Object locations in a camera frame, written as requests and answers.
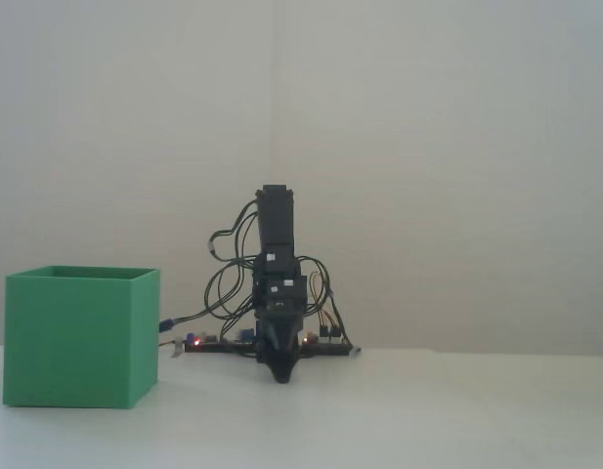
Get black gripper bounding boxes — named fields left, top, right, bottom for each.
left=254, top=295, right=307, bottom=387

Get green square plastic bin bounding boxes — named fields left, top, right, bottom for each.
left=2, top=265, right=161, bottom=409

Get black base board with electronics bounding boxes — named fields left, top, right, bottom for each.
left=183, top=331, right=354, bottom=357

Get coloured jumper wires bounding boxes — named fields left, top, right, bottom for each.
left=309, top=272, right=342, bottom=339

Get black power cable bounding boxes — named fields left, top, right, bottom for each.
left=324, top=287, right=354, bottom=354

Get black looped servo cables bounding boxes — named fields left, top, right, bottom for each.
left=201, top=258, right=258, bottom=334

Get cable with blue plug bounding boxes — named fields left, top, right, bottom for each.
left=157, top=307, right=219, bottom=334

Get black cable with white tag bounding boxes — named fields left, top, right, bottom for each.
left=207, top=198, right=259, bottom=264

